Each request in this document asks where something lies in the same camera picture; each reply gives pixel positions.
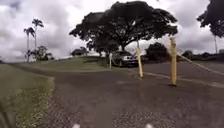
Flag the tall palm tree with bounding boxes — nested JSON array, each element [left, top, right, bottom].
[[31, 18, 45, 54]]

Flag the grass field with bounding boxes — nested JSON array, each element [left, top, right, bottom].
[[19, 55, 134, 74]]

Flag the shorter palm tree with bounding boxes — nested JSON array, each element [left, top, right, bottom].
[[23, 26, 36, 63]]

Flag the distant dark hedge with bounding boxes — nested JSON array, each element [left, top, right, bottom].
[[181, 49, 224, 62]]

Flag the white post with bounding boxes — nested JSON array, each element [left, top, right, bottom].
[[108, 52, 113, 70]]

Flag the short yellow post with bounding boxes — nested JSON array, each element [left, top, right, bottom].
[[135, 46, 145, 79]]

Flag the tall yellow post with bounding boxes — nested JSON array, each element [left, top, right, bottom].
[[169, 36, 179, 87]]

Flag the parked car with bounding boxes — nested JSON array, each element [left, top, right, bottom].
[[111, 50, 139, 68]]

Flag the round dark tree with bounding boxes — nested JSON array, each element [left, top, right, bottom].
[[144, 41, 171, 63]]

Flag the small distant tree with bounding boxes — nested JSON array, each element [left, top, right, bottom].
[[70, 46, 89, 57]]

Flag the pale rope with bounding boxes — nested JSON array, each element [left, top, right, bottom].
[[175, 51, 224, 76]]

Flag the large spreading dark tree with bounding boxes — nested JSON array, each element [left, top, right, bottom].
[[68, 0, 179, 59]]

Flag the tall dark tree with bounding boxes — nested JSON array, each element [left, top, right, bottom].
[[195, 0, 224, 54]]

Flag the dark asphalt road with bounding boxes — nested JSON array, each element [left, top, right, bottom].
[[9, 60, 224, 128]]

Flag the grass verge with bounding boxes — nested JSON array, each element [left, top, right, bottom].
[[0, 63, 56, 128]]

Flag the bushy small tree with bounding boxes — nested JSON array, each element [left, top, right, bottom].
[[29, 45, 55, 62]]

